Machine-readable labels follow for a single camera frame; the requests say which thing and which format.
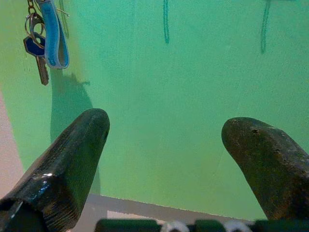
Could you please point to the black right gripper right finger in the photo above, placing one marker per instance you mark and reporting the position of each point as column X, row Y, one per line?
column 268, row 157

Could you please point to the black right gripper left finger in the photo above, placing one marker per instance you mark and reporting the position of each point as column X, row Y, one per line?
column 62, row 164

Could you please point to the green wall board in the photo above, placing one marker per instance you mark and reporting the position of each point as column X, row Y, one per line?
column 169, row 96

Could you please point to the metal wall hook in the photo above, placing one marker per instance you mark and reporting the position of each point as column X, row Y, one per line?
column 64, row 11

